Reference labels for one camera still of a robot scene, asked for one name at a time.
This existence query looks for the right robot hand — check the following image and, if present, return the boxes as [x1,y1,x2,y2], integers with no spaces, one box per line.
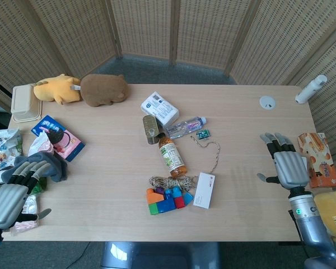
[256,132,309,189]

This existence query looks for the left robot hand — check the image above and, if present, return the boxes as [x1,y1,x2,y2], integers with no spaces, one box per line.
[0,160,53,231]

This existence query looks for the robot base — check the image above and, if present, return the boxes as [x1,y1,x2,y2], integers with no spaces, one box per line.
[100,241,221,269]

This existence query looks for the orange snack box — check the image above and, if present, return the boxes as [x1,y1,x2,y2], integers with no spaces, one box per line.
[297,132,336,189]

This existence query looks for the blue pink snack pack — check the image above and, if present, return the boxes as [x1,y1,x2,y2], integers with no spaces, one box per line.
[31,114,86,163]

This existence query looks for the flat white card box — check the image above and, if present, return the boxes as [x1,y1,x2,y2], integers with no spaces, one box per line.
[193,171,217,210]

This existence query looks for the beige lunch box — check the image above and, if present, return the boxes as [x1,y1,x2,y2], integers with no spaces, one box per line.
[11,85,43,123]

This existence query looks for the white box with blue print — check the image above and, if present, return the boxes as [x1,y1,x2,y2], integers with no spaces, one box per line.
[141,91,180,127]

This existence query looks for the pink wrapped packet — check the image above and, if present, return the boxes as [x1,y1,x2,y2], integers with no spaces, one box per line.
[9,194,40,235]

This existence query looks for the green plastic wrapper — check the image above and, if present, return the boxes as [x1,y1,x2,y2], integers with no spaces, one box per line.
[30,178,49,194]

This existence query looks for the white snack packet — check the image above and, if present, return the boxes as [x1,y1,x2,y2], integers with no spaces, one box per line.
[0,128,24,166]

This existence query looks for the grey cloth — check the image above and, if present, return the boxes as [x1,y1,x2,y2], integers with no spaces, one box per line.
[13,152,69,183]

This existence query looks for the yellow sponge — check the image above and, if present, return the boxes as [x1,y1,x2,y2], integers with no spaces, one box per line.
[313,191,336,242]

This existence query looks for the pink plastic wrapper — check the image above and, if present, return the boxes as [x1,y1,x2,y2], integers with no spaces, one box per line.
[27,131,55,157]

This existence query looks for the white cylindrical device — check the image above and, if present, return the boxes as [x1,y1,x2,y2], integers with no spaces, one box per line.
[295,74,328,104]

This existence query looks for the clear plastic water bottle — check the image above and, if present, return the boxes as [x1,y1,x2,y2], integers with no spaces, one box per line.
[165,117,208,140]

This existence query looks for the yellow plush toy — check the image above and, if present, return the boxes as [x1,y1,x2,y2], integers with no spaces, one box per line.
[33,73,82,105]

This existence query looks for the amber tea bottle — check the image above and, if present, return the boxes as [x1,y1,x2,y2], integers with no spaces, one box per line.
[157,133,189,179]

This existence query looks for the colourful toy building blocks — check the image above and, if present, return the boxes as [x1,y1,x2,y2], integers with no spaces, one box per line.
[146,187,194,216]

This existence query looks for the brown plush toy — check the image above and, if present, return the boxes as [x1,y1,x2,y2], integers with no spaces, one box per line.
[80,74,130,108]

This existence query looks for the olive green tin can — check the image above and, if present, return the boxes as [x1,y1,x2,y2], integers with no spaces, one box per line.
[142,115,160,145]

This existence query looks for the wicker folding screen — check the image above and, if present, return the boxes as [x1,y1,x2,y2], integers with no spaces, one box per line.
[0,0,336,157]

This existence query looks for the white table cable grommet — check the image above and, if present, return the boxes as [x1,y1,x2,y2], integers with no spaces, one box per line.
[259,95,277,110]

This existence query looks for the braided rope coil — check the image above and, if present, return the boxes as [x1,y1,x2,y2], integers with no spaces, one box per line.
[148,134,221,189]

